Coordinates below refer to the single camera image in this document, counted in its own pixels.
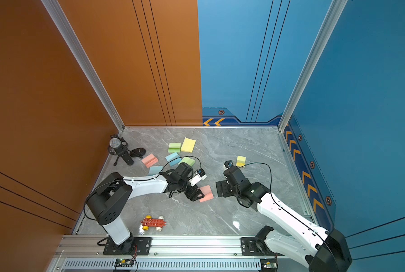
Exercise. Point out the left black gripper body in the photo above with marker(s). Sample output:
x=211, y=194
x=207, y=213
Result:
x=182, y=185

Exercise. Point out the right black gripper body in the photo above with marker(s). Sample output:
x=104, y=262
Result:
x=236, y=192

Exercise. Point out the pink memo pad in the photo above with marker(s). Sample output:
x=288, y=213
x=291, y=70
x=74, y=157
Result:
x=149, y=160
x=207, y=192

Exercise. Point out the small yellow memo pad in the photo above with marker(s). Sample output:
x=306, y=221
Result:
x=241, y=161

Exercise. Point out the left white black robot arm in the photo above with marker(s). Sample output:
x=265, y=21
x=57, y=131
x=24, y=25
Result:
x=108, y=199

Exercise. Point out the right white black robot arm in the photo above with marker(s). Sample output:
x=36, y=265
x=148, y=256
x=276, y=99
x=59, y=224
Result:
x=314, y=247

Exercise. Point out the large green memo pad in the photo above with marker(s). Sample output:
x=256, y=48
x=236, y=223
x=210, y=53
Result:
x=187, y=160

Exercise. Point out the blue memo pad centre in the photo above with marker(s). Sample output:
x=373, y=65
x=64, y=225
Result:
x=173, y=159

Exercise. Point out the light blue memo pad left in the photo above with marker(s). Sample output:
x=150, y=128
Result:
x=154, y=170

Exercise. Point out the small green memo pad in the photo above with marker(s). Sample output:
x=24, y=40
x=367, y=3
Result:
x=174, y=147

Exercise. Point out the large yellow memo pad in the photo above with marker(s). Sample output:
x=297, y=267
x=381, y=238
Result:
x=188, y=145

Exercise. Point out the red toy brick car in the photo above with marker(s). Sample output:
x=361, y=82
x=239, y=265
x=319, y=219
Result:
x=156, y=223

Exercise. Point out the right circuit board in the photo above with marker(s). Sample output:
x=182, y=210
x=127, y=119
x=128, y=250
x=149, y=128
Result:
x=269, y=265

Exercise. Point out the left green circuit board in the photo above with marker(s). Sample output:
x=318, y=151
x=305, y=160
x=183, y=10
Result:
x=125, y=263

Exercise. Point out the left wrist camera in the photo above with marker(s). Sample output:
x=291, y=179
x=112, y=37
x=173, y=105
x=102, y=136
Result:
x=198, y=176

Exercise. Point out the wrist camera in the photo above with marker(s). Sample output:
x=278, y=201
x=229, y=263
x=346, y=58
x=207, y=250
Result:
x=228, y=164
x=198, y=176

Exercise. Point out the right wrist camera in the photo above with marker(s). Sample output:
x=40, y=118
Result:
x=228, y=164

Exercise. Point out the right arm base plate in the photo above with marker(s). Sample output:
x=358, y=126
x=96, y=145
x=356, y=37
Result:
x=254, y=247

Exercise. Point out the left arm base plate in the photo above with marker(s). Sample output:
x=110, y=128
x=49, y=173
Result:
x=139, y=246

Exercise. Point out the aluminium front rail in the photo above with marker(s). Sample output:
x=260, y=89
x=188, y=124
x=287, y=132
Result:
x=168, y=253

